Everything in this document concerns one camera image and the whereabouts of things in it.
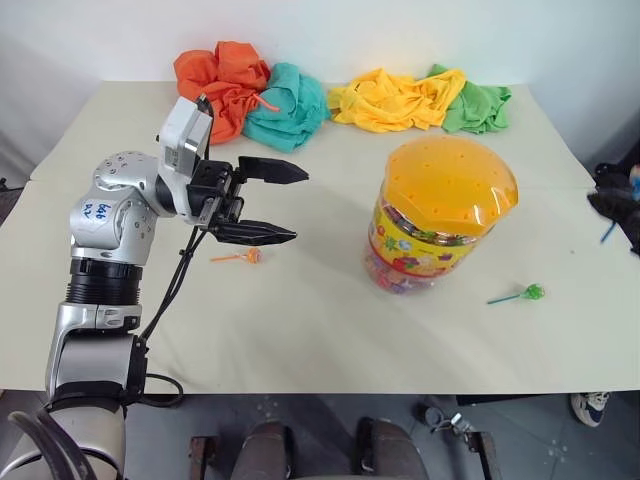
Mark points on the dark rounded shape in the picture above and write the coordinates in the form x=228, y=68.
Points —
x=392, y=450
x=272, y=452

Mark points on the orange crumpled cloth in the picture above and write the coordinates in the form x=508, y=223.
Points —
x=225, y=80

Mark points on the white and blue sneaker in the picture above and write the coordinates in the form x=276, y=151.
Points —
x=592, y=407

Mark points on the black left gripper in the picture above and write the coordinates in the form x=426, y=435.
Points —
x=216, y=187

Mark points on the black metal clamp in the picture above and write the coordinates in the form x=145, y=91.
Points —
x=445, y=417

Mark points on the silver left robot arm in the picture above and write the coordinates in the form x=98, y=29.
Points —
x=100, y=220

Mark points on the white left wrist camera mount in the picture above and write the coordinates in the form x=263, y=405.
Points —
x=182, y=130

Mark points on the brown metal bracket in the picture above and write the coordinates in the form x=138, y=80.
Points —
x=484, y=455
x=202, y=457

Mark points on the orange perforated jar lid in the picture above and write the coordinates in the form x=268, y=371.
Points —
x=450, y=182

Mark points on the teal crumpled cloth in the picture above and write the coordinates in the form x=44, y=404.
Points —
x=290, y=112

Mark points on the clear plastic lollipop jar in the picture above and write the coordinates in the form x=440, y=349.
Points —
x=415, y=255

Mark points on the green lollipop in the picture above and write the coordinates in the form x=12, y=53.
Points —
x=532, y=292

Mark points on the orange lollipop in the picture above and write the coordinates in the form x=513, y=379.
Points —
x=254, y=256

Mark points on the green crumpled cloth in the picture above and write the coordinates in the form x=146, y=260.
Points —
x=482, y=110

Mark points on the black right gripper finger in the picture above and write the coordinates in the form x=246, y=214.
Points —
x=622, y=215
x=617, y=175

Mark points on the yellow crumpled cloth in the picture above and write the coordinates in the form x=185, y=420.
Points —
x=390, y=102

